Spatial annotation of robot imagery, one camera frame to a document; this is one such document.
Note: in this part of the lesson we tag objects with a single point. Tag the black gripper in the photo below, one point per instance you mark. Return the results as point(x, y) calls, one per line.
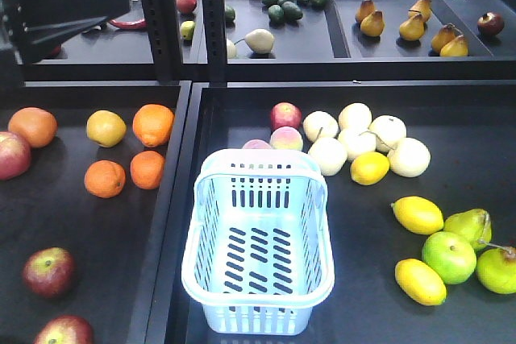
point(46, 25)

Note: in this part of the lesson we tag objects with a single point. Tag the light blue plastic basket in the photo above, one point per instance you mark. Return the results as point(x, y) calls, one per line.
point(258, 253)

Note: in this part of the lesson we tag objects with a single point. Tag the pink peach behind basket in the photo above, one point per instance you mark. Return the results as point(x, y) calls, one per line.
point(256, 144)

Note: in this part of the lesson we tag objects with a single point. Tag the red chili pepper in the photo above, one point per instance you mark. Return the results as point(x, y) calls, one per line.
point(137, 25)

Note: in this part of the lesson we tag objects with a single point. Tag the large orange grapefruit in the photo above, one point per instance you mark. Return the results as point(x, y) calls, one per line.
point(37, 126)

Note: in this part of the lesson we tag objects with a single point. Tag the yellow orange citrus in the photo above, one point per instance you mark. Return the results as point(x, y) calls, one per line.
point(105, 128)

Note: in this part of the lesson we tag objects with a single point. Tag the large red apple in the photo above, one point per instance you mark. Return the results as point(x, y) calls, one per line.
point(15, 155)

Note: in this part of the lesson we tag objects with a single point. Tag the orange with nub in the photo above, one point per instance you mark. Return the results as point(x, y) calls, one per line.
point(152, 125)

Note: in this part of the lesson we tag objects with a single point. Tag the small orange left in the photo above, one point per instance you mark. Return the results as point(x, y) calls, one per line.
point(105, 179)

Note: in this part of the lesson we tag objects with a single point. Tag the small orange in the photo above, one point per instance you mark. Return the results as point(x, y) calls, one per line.
point(146, 169)
point(105, 179)

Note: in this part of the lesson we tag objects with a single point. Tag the small orange right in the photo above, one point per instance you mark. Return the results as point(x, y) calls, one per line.
point(146, 169)

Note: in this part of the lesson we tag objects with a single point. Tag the red apple near left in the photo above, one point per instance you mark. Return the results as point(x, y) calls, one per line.
point(50, 273)

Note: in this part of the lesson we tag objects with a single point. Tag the red apple by pears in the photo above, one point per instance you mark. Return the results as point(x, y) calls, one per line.
point(285, 114)

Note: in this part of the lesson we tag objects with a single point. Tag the white pear far left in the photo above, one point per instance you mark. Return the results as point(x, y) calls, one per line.
point(319, 124)

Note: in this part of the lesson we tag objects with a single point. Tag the white pear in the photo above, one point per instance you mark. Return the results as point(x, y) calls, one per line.
point(329, 154)
point(357, 142)
point(355, 115)
point(410, 158)
point(388, 130)
point(319, 124)

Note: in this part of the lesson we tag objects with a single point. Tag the red apple bottom left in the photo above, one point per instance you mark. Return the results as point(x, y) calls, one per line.
point(66, 329)

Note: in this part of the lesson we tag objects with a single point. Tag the white pear front left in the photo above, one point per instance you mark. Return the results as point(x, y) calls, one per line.
point(329, 154)

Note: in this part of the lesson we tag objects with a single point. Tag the white pear centre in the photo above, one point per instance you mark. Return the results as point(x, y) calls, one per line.
point(357, 142)

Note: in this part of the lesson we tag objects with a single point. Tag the yellow lemon by pears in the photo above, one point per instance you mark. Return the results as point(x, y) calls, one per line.
point(369, 168)

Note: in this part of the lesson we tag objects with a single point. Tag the white pear top right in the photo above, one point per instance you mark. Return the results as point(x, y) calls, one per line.
point(388, 130)

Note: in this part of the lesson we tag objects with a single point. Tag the black wooden produce stand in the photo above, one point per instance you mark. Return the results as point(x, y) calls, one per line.
point(147, 217)

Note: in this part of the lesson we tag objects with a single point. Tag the yellow lemon upper right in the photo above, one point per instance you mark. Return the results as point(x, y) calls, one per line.
point(418, 215)

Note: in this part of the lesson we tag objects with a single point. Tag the yellow lemon lower right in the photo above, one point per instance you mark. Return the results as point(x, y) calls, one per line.
point(420, 282)

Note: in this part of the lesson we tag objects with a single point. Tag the green apple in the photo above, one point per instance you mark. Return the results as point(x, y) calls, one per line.
point(450, 255)

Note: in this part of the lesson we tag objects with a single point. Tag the green pear upper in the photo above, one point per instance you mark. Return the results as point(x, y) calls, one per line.
point(474, 225)

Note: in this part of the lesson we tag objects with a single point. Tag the green pear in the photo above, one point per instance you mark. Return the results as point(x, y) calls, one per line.
point(474, 225)
point(495, 269)

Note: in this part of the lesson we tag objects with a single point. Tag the green pear lower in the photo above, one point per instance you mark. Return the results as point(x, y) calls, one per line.
point(495, 269)

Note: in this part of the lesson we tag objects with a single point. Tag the black left upright post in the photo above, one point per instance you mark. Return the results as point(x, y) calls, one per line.
point(161, 20)

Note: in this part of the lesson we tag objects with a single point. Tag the black upright post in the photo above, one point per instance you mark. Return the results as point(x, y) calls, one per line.
point(215, 37)
point(161, 20)

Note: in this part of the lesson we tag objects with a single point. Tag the black right upright post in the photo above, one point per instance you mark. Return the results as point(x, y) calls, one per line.
point(215, 37)

